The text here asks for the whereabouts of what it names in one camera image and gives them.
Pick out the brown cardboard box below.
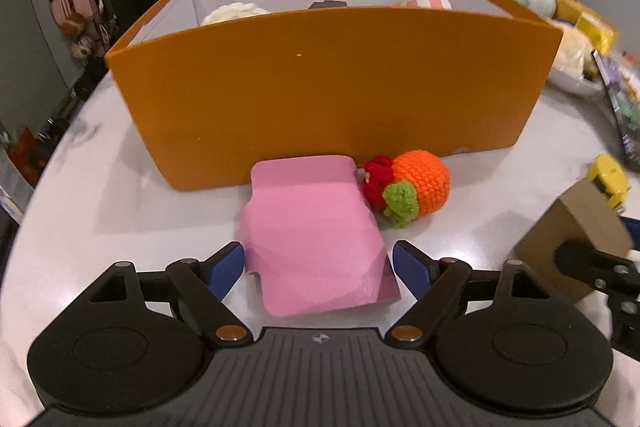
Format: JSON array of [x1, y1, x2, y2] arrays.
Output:
[[514, 179, 632, 303]]

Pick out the orange crochet fruit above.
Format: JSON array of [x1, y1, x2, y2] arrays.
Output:
[[361, 150, 451, 228]]

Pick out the yellow toy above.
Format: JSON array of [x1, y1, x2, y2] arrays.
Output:
[[587, 154, 630, 211]]

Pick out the pink pouch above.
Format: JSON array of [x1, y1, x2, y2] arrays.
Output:
[[240, 155, 400, 317]]

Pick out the white crochet bunny doll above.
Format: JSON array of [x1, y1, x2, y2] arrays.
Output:
[[201, 2, 269, 26]]

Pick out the dark grey case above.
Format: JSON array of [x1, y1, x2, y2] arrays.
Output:
[[308, 0, 348, 10]]

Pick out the fox plush keychain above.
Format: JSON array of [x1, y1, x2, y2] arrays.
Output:
[[400, 0, 452, 10]]

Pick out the orange storage box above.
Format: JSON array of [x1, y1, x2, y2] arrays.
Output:
[[106, 0, 562, 191]]

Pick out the basketball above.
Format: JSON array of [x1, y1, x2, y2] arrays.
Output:
[[60, 12, 86, 39]]

